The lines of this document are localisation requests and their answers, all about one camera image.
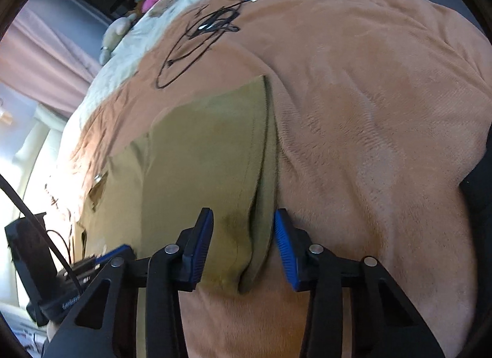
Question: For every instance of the person's left hand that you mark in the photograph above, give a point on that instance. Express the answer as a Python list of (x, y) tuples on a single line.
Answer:
[(51, 330)]

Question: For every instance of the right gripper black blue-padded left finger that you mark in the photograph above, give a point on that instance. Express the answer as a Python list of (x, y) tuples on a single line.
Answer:
[(103, 323)]

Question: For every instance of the beige plush toy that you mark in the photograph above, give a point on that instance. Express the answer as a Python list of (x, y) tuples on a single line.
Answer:
[(113, 36)]

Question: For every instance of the orange-brown bed blanket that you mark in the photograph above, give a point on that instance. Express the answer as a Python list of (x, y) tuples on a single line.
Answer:
[(381, 108)]

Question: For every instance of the pink curtain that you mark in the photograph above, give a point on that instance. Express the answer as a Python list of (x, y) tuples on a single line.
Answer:
[(45, 65)]

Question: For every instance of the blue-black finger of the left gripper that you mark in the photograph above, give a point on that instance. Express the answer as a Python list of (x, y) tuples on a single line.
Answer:
[(90, 266)]

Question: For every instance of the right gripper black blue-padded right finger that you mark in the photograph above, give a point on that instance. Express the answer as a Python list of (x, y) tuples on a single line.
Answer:
[(385, 323)]

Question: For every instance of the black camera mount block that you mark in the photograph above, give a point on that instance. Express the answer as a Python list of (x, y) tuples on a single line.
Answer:
[(35, 266)]

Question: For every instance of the cream patterned duvet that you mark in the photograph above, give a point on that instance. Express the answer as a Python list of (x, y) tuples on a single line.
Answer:
[(123, 64)]

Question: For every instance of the olive brown printed t-shirt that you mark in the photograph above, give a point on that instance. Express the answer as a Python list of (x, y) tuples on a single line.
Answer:
[(217, 152)]

